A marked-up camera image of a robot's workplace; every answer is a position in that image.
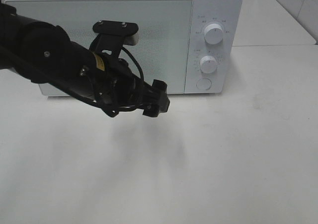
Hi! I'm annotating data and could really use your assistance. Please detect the white microwave knob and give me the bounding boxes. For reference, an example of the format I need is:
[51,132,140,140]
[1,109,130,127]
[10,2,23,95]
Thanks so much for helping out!
[200,56,218,74]
[203,22,224,45]

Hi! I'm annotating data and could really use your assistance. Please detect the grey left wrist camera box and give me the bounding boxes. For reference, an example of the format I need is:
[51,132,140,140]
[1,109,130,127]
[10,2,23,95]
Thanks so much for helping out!
[89,20,139,58]

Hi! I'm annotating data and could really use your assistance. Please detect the white microwave oven body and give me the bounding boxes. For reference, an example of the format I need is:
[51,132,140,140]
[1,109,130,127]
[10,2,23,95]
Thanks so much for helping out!
[5,0,242,94]

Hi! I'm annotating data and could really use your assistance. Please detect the white microwave door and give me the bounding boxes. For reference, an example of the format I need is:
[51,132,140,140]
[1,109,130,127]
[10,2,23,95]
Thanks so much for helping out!
[7,0,192,94]

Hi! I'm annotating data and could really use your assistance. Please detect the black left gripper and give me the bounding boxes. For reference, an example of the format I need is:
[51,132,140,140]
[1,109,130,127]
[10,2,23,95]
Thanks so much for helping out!
[91,52,170,117]

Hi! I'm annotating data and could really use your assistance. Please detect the round white door button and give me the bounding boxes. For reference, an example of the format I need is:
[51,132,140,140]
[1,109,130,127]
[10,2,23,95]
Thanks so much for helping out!
[196,78,212,90]

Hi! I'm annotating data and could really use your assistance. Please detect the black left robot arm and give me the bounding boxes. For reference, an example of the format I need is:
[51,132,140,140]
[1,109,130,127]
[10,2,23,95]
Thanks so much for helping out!
[0,4,170,117]

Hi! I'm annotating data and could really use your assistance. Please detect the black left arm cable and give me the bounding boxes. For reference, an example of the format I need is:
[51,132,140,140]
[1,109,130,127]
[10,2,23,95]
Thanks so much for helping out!
[0,0,146,118]

